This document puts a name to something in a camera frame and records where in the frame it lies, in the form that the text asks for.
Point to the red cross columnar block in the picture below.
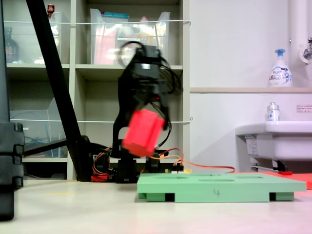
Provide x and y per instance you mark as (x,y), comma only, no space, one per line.
(142,132)

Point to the green shape hole board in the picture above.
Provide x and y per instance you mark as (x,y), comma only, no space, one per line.
(219,187)

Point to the pink cap spray bottle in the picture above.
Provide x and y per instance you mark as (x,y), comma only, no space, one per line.
(144,31)

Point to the large clear storage bin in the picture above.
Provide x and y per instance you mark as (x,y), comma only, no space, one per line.
(104,48)

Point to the pink package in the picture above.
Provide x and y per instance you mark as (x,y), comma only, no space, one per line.
(104,46)

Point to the beige shelf unit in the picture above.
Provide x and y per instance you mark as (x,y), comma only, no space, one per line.
(97,70)

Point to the black table clamp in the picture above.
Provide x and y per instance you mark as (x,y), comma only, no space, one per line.
(152,165)

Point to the circuit board with connectors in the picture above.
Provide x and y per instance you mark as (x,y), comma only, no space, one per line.
(174,171)

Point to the red base clamp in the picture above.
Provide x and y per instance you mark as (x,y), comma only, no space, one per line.
(100,178)

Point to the black tripod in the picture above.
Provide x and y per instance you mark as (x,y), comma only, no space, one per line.
(52,63)

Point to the small clear sanitizer bottle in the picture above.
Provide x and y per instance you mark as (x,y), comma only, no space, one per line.
(273,113)

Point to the brown bottle red cap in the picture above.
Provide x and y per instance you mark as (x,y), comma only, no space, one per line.
(50,9)

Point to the white blue soap pump bottle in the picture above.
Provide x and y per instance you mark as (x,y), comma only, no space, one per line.
(280,73)

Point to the clear bin with bottles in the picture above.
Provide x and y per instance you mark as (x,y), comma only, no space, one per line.
(26,48)

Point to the white sink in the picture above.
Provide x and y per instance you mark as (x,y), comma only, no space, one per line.
(287,141)

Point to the small red clip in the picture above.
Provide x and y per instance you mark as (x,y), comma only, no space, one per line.
(285,173)

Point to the dark round bottle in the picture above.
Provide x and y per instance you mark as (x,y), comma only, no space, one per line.
(11,48)

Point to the notched black stack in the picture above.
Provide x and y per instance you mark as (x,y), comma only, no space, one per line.
(11,156)

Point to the metal faucet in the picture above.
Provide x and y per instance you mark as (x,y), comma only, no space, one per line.
(307,51)

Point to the dark vertical post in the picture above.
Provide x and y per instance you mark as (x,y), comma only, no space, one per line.
(4,73)

